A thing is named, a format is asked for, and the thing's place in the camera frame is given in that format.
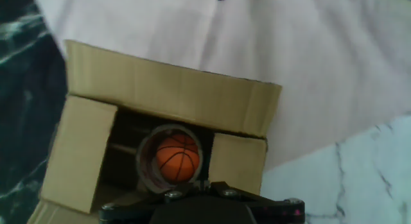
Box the marble and pink pattern cloth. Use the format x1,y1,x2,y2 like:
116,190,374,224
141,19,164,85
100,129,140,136
0,0,411,224

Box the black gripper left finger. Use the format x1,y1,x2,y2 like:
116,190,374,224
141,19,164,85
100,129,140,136
98,180,204,224

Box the orange mini basketball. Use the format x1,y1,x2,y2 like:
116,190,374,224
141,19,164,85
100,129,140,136
155,134,200,184

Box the brown cardboard box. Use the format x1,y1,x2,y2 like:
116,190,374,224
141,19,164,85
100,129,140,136
27,39,283,224

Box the brown packing tape roll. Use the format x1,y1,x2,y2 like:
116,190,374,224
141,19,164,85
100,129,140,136
135,123,205,194

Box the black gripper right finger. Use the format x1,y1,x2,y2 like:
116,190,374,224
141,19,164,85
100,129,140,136
202,180,306,224

